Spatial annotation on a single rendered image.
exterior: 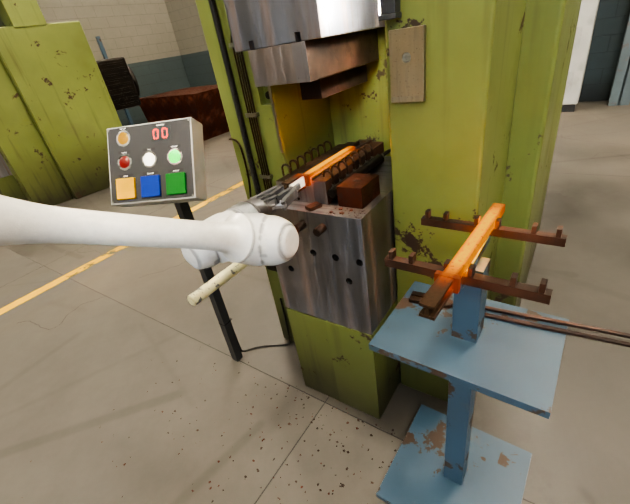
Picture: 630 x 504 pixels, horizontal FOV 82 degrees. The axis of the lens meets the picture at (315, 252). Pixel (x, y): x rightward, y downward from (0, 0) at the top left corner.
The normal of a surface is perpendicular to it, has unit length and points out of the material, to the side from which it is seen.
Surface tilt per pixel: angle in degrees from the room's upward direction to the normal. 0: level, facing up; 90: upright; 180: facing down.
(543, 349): 0
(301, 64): 90
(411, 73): 90
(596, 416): 0
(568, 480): 0
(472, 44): 90
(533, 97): 90
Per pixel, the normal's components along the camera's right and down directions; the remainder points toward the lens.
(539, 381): -0.15, -0.85
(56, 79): 0.75, 0.24
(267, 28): -0.55, 0.50
